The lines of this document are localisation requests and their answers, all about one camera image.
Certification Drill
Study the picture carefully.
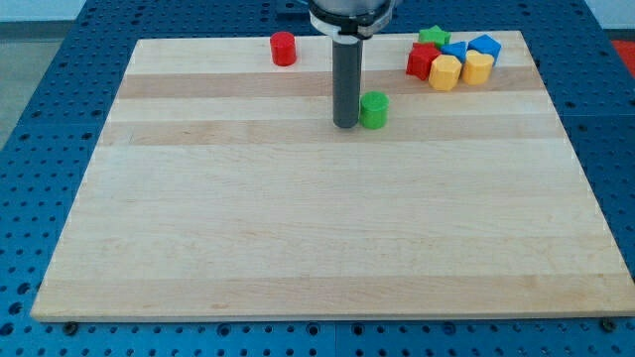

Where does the black screw left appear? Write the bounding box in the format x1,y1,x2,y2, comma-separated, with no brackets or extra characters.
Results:
63,321,78,336

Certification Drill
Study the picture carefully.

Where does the black screw right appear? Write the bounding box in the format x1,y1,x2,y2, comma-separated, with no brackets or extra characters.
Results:
600,318,616,333

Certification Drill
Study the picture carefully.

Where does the black screw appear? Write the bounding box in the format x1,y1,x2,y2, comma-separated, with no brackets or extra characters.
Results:
600,318,616,333
63,321,78,336

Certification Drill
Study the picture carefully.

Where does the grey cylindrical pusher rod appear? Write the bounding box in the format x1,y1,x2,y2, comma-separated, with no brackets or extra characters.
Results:
332,41,363,129

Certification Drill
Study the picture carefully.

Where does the wooden board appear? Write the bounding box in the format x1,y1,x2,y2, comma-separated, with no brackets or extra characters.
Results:
31,31,634,322

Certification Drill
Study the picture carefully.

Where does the red star block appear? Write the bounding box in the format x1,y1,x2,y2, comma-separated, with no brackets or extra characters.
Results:
406,43,442,80

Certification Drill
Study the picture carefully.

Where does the red cylinder block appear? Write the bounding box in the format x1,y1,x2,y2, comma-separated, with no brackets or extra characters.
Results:
270,32,297,66

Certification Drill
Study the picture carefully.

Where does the yellow heart block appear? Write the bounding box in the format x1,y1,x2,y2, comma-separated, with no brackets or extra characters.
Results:
461,50,495,85

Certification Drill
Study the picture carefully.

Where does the blue triangle block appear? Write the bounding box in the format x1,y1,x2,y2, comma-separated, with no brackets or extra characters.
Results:
441,42,467,63

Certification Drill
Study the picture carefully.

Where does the blue cube block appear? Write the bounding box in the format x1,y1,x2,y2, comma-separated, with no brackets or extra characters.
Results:
467,34,502,63

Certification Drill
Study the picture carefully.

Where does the green cylinder block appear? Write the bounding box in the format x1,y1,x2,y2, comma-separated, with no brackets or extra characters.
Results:
359,91,390,129

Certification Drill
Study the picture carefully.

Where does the yellow hexagon block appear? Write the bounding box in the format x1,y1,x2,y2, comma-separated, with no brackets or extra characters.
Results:
429,55,462,91

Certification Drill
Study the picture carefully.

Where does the green star block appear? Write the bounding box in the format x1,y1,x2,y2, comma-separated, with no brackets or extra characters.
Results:
418,25,451,49

